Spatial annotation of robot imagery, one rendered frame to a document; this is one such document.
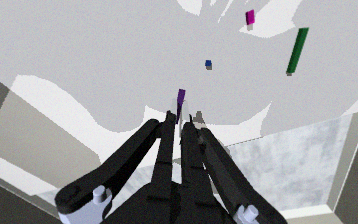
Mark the purple rod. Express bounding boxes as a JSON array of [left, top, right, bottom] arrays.
[[176, 89, 186, 124]]

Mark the magenta rod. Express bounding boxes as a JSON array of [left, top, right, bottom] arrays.
[[245, 9, 255, 25]]

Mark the green rod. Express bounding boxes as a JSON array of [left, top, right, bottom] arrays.
[[287, 28, 309, 73]]

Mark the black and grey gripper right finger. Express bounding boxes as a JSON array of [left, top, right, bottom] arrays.
[[179, 100, 288, 224]]

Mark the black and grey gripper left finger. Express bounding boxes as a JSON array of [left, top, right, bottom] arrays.
[[55, 98, 177, 224]]

